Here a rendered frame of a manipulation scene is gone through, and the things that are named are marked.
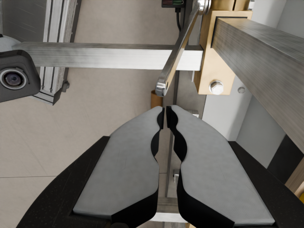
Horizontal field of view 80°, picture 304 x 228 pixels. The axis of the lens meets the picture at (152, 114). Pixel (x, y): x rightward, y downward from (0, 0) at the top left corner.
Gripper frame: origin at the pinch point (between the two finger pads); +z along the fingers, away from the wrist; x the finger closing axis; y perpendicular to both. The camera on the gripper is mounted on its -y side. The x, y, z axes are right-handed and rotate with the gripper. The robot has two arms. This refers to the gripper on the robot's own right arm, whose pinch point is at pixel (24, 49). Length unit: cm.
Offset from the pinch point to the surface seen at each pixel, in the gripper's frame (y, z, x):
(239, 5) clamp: -31.6, -4.2, -7.0
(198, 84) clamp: -28.5, -3.5, 3.6
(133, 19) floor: -7, 83, 5
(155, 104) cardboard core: -20, 75, 55
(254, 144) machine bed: -51, 11, 29
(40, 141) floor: 79, 83, 102
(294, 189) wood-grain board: -50, -7, 24
